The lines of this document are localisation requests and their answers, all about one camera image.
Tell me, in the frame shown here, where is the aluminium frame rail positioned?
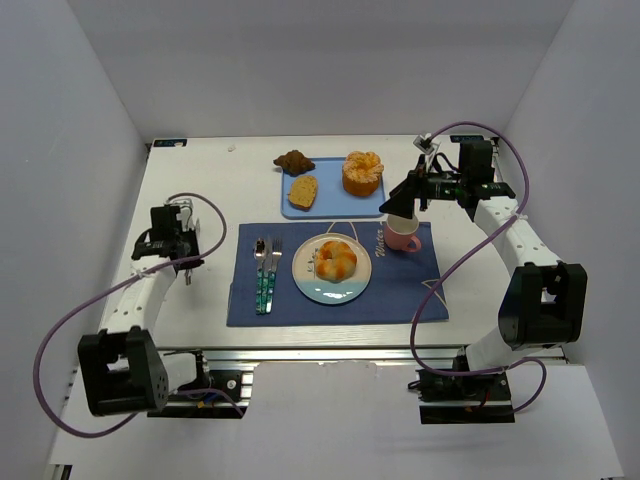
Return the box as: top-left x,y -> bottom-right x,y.
149,344 -> 569,364

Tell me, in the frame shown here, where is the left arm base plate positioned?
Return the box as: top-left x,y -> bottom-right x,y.
147,363 -> 254,420

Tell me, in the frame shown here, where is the dark blue placemat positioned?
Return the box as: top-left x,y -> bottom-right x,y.
227,221 -> 440,327

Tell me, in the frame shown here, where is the cream and blue plate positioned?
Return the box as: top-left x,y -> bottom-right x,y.
291,233 -> 372,305

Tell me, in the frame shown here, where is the silver knife teal handle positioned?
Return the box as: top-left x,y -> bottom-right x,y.
261,236 -> 273,314

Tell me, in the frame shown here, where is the light blue plastic tray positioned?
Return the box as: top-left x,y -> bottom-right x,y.
281,157 -> 386,220

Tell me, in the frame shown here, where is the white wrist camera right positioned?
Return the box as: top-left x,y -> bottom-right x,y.
413,133 -> 440,157

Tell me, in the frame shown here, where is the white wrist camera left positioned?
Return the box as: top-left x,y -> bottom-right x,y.
165,198 -> 200,234

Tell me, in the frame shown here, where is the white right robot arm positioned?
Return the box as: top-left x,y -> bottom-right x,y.
379,136 -> 588,376

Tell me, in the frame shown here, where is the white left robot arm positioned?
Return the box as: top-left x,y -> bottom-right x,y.
78,200 -> 209,416

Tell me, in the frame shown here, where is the round orange white bun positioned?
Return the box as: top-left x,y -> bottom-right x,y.
314,240 -> 358,283

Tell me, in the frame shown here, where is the pink mug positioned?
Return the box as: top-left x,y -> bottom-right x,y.
383,214 -> 422,253

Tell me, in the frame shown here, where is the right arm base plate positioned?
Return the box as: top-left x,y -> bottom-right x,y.
407,370 -> 515,425

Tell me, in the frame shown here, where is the silver spoon teal handle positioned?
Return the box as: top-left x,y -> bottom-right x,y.
254,238 -> 266,315

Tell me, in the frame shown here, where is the blue label sticker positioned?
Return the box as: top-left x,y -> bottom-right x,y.
153,138 -> 187,148

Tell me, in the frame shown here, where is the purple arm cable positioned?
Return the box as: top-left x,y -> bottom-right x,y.
409,120 -> 547,412
33,193 -> 246,439

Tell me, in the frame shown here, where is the silver fork teal handle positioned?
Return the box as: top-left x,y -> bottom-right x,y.
266,237 -> 282,314

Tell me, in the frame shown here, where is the large orange muffin bread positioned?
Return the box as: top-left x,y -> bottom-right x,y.
342,151 -> 384,197

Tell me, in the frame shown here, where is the dark brown bread piece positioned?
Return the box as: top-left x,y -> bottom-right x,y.
273,150 -> 315,176

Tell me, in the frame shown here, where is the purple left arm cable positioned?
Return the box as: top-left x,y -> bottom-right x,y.
33,193 -> 246,439

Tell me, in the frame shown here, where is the sliced brown bread loaf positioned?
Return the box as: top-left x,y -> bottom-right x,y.
287,175 -> 318,211

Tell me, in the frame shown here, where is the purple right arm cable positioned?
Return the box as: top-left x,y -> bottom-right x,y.
409,120 -> 547,412

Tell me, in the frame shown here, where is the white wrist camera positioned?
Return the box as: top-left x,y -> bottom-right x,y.
413,133 -> 440,157
165,198 -> 200,234

